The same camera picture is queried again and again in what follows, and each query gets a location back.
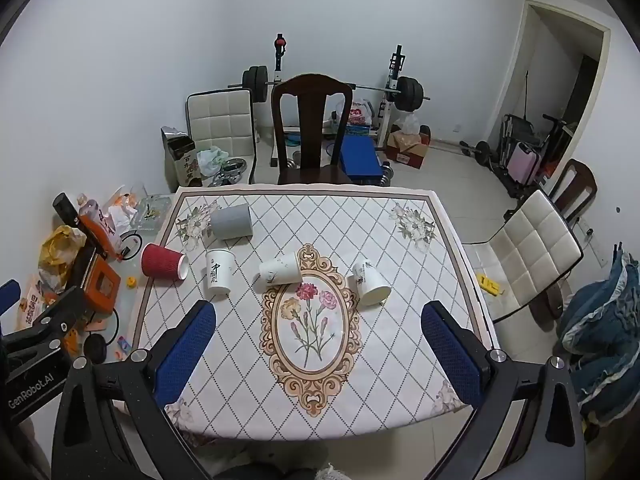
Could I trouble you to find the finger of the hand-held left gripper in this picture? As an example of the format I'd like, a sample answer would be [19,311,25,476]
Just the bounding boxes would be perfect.
[0,279,22,311]
[0,285,87,347]

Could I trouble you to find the red ribbed paper cup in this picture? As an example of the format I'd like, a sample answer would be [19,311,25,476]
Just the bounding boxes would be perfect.
[141,243,189,281]

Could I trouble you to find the pink suitcase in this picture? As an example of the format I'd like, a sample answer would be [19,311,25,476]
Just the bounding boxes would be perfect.
[507,141,544,186]

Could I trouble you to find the white padded chair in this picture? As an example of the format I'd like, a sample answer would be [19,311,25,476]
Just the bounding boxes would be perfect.
[462,190,585,324]
[186,89,259,185]

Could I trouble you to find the blue bench pad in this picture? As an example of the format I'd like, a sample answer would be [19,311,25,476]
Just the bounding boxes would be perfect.
[340,137,384,184]

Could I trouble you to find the floral printed tablecloth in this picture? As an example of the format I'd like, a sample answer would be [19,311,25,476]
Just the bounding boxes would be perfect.
[131,186,501,443]

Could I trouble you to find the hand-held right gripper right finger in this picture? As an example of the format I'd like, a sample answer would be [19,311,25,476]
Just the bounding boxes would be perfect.
[421,301,587,480]

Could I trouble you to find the grey cup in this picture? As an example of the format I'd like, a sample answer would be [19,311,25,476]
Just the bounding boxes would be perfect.
[210,204,253,241]

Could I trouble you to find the white cup with black print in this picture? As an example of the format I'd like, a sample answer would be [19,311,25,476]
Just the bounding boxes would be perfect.
[205,249,236,297]

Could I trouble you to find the metal plates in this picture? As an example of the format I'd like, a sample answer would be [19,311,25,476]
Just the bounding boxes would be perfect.
[212,157,249,187]

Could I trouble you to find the black dumbbell bar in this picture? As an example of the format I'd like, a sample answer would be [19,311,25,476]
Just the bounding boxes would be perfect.
[430,139,494,167]

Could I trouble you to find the black round object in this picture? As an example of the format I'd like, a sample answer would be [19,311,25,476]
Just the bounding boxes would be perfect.
[82,334,107,364]

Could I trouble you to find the orange printed packet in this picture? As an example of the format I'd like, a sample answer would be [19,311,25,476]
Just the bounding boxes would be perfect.
[17,274,52,332]

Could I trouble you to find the cardboard box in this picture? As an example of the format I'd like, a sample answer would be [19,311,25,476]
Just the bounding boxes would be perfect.
[385,124,432,169]

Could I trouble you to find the red and white plastic bag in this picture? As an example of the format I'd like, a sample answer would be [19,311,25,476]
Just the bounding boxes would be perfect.
[334,99,374,129]

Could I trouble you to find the black barbell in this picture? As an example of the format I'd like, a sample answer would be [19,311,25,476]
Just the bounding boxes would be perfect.
[227,66,431,112]

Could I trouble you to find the pale green plastic bag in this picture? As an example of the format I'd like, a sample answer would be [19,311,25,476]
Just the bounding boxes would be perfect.
[196,145,229,176]

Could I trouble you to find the black cable loop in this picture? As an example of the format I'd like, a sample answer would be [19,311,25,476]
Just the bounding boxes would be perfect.
[117,230,144,262]

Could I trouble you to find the brown wooden chair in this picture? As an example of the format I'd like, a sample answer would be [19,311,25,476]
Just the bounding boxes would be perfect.
[547,158,598,224]

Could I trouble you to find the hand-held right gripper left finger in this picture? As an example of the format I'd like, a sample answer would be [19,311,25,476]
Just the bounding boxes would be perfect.
[51,300,217,480]

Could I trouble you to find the black folded stroller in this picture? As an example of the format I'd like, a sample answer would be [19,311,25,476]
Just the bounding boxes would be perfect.
[499,113,540,197]

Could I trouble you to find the orange box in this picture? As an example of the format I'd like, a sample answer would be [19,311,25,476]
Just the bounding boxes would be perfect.
[81,255,121,314]

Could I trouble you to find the clear glass tray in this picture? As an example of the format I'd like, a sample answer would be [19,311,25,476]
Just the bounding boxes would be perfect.
[131,195,174,231]

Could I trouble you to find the yellow plastic bag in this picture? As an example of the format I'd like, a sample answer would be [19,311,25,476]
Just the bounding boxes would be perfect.
[39,225,87,294]

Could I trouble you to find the dark wooden chair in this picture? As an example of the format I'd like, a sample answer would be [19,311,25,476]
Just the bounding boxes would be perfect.
[270,74,355,186]

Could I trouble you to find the brown printed carton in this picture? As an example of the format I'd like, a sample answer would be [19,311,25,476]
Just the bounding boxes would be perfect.
[161,126,202,189]

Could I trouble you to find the white cup with floral print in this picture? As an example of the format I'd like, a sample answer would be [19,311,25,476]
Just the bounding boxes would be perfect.
[351,259,393,307]

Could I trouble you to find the orange and black tool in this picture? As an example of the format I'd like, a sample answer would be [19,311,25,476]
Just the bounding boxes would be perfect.
[53,192,121,261]

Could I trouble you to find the white cup with twig print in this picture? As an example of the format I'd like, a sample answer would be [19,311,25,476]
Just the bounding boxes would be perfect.
[258,252,304,287]

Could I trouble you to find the blue denim clothing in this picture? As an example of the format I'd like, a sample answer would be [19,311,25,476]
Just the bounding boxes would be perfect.
[556,249,640,417]

